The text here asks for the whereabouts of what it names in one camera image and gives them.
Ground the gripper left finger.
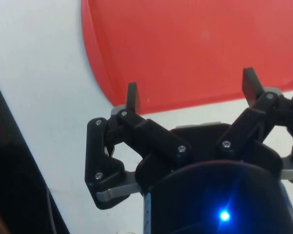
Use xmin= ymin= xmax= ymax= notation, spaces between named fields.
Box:
xmin=84 ymin=82 xmax=193 ymax=210

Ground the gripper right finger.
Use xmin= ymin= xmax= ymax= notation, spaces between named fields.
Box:
xmin=216 ymin=67 xmax=293 ymax=171

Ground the red tray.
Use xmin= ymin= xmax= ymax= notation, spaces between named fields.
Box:
xmin=81 ymin=0 xmax=293 ymax=115

